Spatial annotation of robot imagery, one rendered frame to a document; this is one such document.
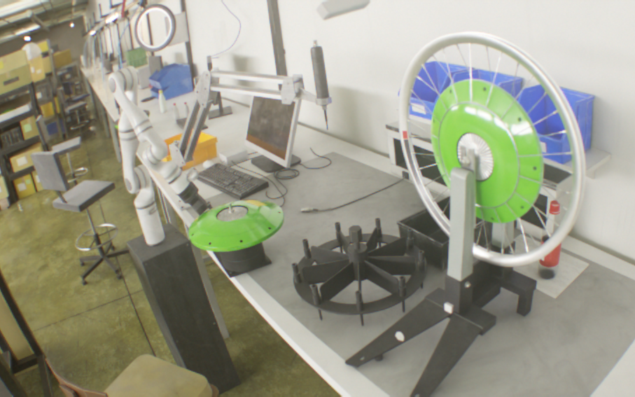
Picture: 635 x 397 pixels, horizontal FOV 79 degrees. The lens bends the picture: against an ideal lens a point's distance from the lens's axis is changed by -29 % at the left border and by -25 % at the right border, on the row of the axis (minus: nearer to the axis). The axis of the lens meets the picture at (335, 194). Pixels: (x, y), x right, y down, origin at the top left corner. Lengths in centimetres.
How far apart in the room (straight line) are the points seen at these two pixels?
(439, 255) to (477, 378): 47
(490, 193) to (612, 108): 60
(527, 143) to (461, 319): 43
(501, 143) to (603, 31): 62
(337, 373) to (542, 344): 50
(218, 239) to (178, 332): 80
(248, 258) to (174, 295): 62
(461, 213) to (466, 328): 27
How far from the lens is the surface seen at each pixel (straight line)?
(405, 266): 135
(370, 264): 132
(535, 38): 158
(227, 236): 146
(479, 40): 98
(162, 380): 172
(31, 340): 296
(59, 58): 1160
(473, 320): 113
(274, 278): 153
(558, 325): 126
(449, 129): 106
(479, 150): 101
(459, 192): 101
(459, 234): 105
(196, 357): 228
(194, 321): 218
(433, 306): 118
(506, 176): 99
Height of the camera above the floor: 173
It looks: 24 degrees down
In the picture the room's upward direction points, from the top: 8 degrees counter-clockwise
